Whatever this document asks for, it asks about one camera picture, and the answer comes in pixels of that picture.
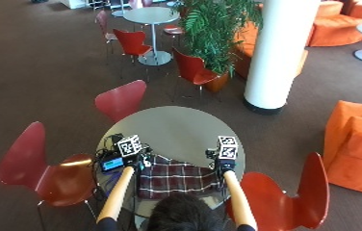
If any person's left hand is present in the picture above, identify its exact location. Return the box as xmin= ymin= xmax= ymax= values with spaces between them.
xmin=122 ymin=145 xmax=155 ymax=172

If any person's right hand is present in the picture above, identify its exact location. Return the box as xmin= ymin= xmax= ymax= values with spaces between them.
xmin=206 ymin=147 xmax=238 ymax=173

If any red plaid cloth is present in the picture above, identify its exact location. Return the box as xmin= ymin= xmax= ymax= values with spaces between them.
xmin=136 ymin=154 xmax=223 ymax=200

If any white marker cube right glove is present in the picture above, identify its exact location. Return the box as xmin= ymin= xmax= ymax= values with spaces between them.
xmin=216 ymin=135 xmax=240 ymax=161

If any white marker cube glove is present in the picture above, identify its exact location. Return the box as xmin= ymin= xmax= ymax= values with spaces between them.
xmin=216 ymin=135 xmax=240 ymax=161
xmin=115 ymin=134 xmax=144 ymax=158

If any white marker cube left glove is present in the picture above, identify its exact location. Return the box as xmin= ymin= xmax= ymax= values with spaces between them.
xmin=115 ymin=134 xmax=144 ymax=158

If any black device with blue screen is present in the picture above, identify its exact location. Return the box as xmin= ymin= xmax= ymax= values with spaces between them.
xmin=99 ymin=156 xmax=126 ymax=173

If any dark red wooden chair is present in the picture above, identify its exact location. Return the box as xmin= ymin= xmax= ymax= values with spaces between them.
xmin=94 ymin=79 xmax=148 ymax=123
xmin=0 ymin=120 xmax=100 ymax=225
xmin=94 ymin=10 xmax=119 ymax=54

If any orange plant pot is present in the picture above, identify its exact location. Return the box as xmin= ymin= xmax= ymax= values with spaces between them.
xmin=202 ymin=70 xmax=235 ymax=94

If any bright red wooden chair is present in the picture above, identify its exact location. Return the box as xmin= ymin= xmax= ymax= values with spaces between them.
xmin=162 ymin=24 xmax=186 ymax=42
xmin=224 ymin=151 xmax=331 ymax=231
xmin=112 ymin=28 xmax=154 ymax=65
xmin=171 ymin=46 xmax=222 ymax=101

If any orange upholstered bench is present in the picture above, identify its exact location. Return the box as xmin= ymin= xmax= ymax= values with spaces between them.
xmin=231 ymin=21 xmax=310 ymax=81

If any orange upholstered armchair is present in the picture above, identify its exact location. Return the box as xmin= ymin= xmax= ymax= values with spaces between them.
xmin=322 ymin=99 xmax=362 ymax=197

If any white round pillar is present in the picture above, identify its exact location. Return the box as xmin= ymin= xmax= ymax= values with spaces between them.
xmin=243 ymin=0 xmax=322 ymax=116

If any green potted palm plant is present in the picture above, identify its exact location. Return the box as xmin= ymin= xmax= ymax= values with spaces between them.
xmin=175 ymin=0 xmax=264 ymax=77

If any orange upholstered sofa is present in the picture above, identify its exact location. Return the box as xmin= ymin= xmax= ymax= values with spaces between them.
xmin=306 ymin=0 xmax=362 ymax=48

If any white cabinet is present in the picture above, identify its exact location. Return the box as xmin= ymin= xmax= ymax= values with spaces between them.
xmin=58 ymin=0 xmax=102 ymax=11

